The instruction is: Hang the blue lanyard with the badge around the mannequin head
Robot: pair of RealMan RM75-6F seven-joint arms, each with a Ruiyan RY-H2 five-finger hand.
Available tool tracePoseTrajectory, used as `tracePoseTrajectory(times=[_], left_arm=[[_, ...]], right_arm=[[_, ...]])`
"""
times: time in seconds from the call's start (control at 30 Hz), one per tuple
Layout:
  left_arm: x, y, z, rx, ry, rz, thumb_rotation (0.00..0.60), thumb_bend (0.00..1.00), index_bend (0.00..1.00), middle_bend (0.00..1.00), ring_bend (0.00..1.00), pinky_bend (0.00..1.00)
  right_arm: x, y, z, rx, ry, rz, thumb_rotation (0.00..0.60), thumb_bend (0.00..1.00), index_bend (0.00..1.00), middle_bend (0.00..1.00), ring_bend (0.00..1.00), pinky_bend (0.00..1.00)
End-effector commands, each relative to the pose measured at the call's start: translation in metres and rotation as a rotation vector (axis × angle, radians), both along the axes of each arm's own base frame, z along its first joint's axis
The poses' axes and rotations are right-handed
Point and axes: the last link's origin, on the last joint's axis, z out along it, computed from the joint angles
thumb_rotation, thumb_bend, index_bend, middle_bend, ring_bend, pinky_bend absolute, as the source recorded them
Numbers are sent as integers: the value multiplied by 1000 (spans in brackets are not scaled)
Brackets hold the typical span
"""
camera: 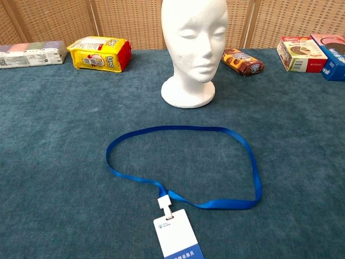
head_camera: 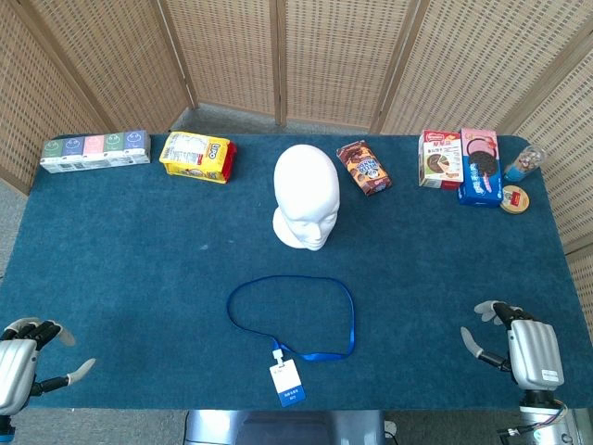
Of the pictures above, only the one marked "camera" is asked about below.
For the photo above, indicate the red white pie box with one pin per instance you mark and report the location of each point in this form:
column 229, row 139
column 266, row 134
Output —
column 299, row 54

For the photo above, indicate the brown chocolate cookie pack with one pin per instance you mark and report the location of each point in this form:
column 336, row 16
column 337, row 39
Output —
column 242, row 62

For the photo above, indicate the multicolour tissue pack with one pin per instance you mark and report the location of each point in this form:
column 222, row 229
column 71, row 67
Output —
column 32, row 54

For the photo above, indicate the white foam mannequin head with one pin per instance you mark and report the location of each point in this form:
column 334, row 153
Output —
column 194, row 54

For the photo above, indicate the white ID badge card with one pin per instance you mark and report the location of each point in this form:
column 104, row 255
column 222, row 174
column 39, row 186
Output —
column 175, row 234

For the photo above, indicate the wicker folding screen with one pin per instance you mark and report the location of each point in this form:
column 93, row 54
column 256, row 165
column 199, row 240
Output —
column 54, row 21

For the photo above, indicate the teal table cloth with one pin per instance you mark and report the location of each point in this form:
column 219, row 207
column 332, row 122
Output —
column 54, row 162

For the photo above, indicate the blue pink Oreo box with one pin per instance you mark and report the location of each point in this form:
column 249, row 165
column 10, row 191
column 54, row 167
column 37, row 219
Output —
column 334, row 62

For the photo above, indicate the yellow Lipo biscuit bag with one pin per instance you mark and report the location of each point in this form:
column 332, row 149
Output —
column 94, row 54

